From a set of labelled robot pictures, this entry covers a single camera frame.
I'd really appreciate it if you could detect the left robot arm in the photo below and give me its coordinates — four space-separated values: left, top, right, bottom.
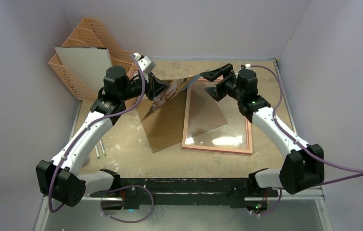
36 66 170 212

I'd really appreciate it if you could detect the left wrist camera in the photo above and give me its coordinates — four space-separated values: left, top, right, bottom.
133 52 156 75

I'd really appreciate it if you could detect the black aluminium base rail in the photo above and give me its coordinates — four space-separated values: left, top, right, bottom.
42 178 325 211

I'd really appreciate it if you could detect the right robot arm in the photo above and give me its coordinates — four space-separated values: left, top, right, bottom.
200 64 325 196

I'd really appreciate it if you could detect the brown cardboard backing board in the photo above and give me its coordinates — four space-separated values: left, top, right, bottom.
137 89 227 153

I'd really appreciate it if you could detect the pink picture frame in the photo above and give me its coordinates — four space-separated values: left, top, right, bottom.
181 78 253 155

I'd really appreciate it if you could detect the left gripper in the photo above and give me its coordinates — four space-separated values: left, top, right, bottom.
120 72 170 102

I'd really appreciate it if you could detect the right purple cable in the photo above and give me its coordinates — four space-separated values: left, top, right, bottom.
243 64 363 218

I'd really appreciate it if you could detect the white binder in organizer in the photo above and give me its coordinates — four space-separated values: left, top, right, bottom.
55 47 113 94

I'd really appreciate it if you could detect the orange plastic file organizer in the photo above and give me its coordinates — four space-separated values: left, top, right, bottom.
49 17 134 102

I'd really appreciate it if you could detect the landscape photo print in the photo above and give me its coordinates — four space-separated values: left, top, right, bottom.
141 74 200 121

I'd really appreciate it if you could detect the green marker pen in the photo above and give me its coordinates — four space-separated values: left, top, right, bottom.
99 140 107 156
95 145 100 159

